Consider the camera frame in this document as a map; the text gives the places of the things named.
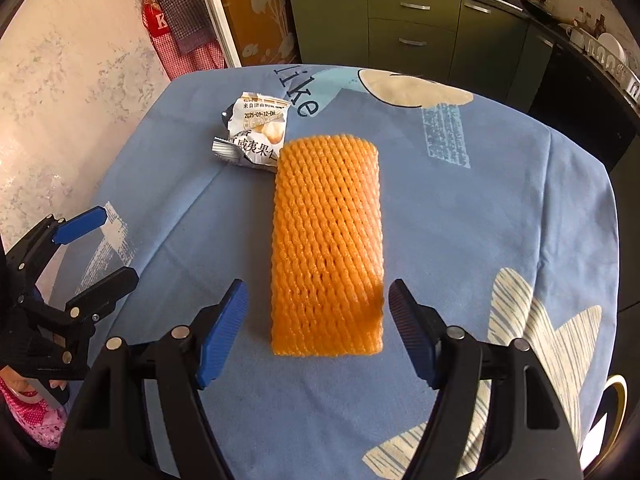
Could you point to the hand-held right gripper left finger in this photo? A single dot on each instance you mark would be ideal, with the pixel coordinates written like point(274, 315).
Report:
point(222, 332)

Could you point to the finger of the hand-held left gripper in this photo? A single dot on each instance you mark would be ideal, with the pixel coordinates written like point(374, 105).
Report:
point(105, 290)
point(80, 225)

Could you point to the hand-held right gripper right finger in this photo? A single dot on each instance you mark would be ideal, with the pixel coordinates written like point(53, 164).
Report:
point(412, 332)

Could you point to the orange foam fruit net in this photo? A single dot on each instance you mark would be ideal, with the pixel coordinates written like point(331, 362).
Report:
point(327, 245)

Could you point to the blue bin with yellow rim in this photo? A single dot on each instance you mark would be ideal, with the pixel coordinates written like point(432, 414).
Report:
point(617, 400)

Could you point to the pink patterned clothing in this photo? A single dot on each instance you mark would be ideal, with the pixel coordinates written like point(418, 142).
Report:
point(30, 415)

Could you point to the blue printed tablecloth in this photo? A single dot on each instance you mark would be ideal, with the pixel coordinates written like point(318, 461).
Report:
point(475, 220)

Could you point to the crumpled silver snack wrapper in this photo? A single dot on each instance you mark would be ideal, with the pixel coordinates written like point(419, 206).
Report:
point(255, 132)

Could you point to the red checked apron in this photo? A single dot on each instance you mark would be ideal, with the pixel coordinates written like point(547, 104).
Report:
point(180, 20)

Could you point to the orange glass door panel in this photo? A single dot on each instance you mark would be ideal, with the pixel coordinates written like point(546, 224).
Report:
point(255, 15)

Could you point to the green sink cabinet run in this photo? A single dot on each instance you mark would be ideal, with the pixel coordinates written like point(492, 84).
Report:
point(575, 95)

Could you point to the green stove cabinet with drawers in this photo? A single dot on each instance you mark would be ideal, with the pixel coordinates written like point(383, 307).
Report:
point(410, 30)

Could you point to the dish rack with dishes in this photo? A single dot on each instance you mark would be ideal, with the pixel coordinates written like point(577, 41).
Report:
point(605, 55)

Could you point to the black frying pan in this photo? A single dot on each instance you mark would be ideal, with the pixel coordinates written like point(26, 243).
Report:
point(537, 7)

